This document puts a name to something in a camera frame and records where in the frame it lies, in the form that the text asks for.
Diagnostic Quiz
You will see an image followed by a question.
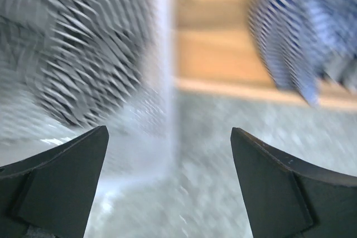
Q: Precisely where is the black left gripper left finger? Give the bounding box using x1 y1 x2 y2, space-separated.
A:
1 125 109 237

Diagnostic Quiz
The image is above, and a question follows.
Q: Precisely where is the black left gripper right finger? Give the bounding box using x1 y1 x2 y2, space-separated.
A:
230 128 356 238

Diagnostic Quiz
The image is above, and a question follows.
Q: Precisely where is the dark striped tank top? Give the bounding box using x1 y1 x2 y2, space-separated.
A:
1 0 154 127

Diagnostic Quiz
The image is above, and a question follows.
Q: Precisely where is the blue white striped tank top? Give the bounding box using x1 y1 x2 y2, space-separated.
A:
248 0 356 106

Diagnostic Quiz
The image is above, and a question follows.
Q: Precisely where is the white perforated plastic basket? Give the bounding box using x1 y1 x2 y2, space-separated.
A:
1 0 172 179

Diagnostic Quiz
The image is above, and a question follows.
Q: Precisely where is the right wooden clothes rack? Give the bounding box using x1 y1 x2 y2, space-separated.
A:
175 0 356 110

